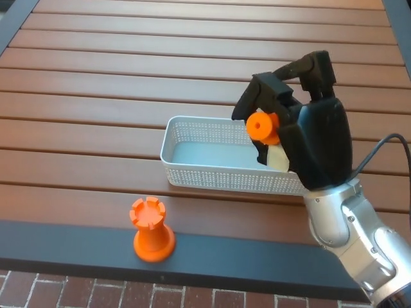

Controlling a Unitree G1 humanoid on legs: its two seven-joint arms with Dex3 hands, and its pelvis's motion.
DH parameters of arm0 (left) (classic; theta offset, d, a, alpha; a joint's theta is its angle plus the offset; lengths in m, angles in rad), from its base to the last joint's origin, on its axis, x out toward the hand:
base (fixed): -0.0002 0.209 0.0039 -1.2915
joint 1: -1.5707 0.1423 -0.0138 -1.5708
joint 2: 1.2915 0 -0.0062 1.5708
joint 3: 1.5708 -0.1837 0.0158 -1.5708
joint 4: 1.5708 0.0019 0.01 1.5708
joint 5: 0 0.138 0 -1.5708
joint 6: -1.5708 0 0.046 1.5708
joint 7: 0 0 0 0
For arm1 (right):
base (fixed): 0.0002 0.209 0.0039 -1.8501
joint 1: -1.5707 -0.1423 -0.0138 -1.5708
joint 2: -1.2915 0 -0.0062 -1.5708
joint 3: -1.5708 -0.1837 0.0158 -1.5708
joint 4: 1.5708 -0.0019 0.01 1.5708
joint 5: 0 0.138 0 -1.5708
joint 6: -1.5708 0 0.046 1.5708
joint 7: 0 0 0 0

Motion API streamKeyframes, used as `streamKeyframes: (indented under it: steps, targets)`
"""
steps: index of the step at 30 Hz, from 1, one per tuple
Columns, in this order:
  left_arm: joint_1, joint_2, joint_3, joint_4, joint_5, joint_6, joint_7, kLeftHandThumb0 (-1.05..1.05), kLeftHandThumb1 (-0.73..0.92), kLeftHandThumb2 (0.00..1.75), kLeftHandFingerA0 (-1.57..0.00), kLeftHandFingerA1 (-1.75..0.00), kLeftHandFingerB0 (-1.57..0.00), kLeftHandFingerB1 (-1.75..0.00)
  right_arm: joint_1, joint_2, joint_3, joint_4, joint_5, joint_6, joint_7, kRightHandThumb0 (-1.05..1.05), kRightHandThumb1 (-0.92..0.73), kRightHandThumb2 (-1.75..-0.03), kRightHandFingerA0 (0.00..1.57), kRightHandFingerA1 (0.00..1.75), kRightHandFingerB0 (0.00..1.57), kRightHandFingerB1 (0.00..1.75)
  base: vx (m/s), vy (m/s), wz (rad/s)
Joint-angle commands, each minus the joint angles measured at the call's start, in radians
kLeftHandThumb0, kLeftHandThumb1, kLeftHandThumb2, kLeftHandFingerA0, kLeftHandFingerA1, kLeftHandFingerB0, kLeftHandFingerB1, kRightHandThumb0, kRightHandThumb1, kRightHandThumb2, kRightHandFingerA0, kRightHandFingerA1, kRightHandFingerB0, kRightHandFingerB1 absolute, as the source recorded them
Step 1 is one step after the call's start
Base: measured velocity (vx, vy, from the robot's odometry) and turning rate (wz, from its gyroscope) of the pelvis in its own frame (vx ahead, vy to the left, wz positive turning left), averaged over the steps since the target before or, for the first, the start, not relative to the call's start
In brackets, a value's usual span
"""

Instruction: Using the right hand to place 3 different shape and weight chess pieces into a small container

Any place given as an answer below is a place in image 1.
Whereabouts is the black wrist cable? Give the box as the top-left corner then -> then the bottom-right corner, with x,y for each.
351,133 -> 411,232

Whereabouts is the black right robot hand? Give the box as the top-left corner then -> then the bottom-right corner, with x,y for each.
231,50 -> 354,190

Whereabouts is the orange slender chess piece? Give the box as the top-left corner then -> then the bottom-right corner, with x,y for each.
246,111 -> 281,145

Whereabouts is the orange rook chess piece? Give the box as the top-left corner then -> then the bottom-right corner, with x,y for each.
129,197 -> 177,263

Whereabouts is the white perforated plastic basket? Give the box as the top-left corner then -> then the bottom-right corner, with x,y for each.
159,115 -> 306,196

